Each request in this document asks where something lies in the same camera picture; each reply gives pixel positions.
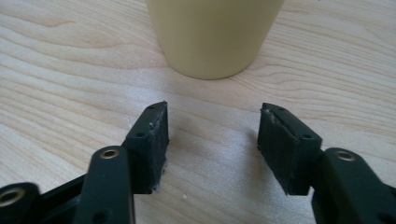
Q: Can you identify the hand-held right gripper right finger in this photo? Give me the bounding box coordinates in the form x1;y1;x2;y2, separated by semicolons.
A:
256;102;323;197

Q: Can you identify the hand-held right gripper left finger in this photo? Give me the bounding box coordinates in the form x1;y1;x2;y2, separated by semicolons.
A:
120;100;171;195

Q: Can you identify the cream yellow cup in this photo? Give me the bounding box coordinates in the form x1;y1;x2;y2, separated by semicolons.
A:
145;0;286;80

